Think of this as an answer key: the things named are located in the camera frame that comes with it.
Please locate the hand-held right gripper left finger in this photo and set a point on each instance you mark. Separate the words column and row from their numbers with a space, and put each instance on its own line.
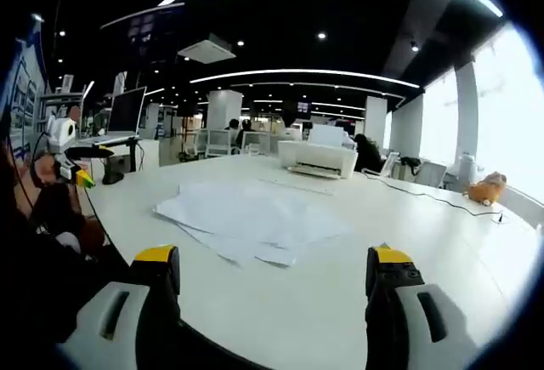
column 89, row 331

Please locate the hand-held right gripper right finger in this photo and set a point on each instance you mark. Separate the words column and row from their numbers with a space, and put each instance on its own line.
column 461, row 340

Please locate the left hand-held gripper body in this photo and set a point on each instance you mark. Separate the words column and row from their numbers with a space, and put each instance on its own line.
column 64, row 129

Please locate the stack of white printing papers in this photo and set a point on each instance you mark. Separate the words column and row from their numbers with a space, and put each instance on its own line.
column 255, row 221

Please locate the person's left hand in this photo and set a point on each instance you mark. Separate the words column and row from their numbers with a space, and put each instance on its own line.
column 46, row 171

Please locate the grey metal shelf rack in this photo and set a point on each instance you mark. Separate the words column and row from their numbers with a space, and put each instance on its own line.
column 59, row 102

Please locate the black laptop stand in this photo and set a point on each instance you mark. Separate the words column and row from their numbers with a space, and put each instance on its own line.
column 112, row 174

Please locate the thin white monitor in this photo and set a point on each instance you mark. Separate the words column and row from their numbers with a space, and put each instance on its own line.
column 87, row 102

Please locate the computer monitor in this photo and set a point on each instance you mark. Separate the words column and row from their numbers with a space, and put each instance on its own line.
column 125, row 110

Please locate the human arm black sleeve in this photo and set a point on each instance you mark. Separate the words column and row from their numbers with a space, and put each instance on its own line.
column 30, row 293

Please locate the white table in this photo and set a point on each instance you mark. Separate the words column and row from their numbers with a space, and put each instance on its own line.
column 340, row 310

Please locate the white office chair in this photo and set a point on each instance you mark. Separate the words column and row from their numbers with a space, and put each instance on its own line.
column 431, row 174
column 259, row 142
column 389, row 165
column 219, row 142

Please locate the orange plush toy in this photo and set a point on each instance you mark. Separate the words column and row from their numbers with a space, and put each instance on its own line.
column 486, row 189

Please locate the ceiling air conditioner unit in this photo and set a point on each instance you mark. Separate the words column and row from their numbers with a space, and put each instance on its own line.
column 206, row 51

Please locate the white kettle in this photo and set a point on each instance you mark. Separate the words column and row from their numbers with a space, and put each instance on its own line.
column 467, row 163

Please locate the black desk object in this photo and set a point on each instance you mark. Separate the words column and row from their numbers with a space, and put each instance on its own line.
column 411, row 165

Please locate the white printer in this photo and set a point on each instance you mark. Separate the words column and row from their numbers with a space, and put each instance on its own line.
column 319, row 157

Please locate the blue white wall poster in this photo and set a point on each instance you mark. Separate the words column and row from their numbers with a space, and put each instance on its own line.
column 25, row 89

